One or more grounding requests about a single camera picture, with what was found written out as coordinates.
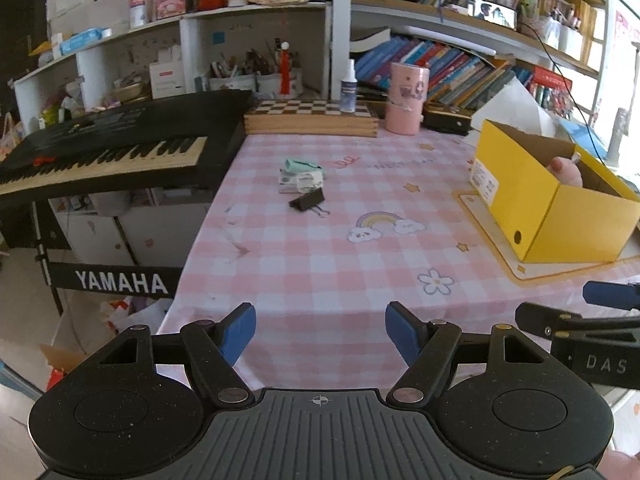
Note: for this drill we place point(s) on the blue wipes pack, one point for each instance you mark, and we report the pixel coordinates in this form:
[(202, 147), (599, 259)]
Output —
[(80, 42)]

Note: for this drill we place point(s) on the row of leaning books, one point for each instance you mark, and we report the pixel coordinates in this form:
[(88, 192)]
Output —
[(450, 67)]

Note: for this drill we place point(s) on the white cabinet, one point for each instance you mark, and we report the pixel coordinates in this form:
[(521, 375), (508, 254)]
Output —
[(165, 230)]

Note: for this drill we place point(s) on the red tassel pendant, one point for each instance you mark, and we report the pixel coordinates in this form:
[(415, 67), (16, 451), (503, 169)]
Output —
[(285, 67)]

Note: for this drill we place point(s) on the dark case with gold trim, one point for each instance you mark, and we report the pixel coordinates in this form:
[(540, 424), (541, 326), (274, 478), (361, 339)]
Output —
[(447, 119)]

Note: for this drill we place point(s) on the black binder clip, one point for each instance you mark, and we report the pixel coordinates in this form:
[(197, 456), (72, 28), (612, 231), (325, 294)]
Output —
[(307, 200)]

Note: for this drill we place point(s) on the white pen holder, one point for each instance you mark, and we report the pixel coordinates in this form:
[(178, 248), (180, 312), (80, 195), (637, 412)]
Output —
[(232, 84), (270, 85)]

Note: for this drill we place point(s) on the tablet with lit screen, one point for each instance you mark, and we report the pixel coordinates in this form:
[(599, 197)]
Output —
[(492, 12)]

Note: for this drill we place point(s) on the pink plush toy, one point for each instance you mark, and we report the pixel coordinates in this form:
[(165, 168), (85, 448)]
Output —
[(565, 171)]

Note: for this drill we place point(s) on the black electronic keyboard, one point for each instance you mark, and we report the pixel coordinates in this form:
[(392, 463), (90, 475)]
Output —
[(125, 130)]

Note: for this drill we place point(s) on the white spray bottle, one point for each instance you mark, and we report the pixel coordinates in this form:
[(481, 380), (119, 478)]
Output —
[(349, 92)]

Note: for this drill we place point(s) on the brown cardboard piece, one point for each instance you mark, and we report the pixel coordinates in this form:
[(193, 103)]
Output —
[(62, 360)]

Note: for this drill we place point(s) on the red book set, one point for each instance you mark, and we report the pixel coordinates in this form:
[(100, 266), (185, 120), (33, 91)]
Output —
[(550, 87)]

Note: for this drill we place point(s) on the orange bordered desk mat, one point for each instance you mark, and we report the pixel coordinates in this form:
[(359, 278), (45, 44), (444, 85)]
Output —
[(550, 272)]

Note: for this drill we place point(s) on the pink checked tablecloth desktop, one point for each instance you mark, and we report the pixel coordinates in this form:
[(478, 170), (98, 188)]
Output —
[(325, 270)]

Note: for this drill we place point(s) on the black keyboard stand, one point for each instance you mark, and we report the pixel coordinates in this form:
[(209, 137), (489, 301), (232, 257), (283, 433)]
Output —
[(120, 282)]

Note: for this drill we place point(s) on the white lotion bottle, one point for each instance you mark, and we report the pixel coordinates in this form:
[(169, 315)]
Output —
[(138, 5)]

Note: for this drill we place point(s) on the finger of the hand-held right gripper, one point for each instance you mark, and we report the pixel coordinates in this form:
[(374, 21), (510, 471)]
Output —
[(545, 319), (612, 295)]

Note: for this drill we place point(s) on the wooden chessboard box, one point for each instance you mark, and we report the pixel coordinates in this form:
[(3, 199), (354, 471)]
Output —
[(310, 120)]

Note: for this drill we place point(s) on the white paper sheet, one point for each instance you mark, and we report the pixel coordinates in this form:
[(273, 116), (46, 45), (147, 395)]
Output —
[(515, 105)]

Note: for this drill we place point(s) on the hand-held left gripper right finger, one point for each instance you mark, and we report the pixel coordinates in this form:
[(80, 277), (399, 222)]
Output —
[(402, 334)]

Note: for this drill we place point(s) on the pink cylinder cup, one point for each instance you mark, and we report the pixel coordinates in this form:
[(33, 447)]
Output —
[(405, 110)]

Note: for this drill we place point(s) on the blue folder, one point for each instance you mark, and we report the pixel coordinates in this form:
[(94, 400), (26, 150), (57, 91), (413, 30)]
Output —
[(580, 135)]

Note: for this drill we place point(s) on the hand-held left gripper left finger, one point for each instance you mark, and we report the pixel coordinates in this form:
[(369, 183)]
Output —
[(240, 334)]

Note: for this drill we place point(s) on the white box with red label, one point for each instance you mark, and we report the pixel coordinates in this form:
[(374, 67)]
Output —
[(167, 80)]

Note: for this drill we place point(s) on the yellow cardboard box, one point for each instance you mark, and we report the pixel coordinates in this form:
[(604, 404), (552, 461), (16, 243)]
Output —
[(565, 225)]

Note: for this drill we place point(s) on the white shelving unit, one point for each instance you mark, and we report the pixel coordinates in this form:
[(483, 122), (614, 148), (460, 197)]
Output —
[(340, 20)]

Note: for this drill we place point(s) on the green packet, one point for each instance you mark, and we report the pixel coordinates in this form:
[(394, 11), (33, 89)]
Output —
[(302, 166)]

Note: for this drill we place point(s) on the white storage cup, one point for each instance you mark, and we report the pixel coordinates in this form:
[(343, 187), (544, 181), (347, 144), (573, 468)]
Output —
[(570, 40)]

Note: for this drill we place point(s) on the pink tissue pack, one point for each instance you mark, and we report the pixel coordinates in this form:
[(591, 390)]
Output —
[(171, 6)]

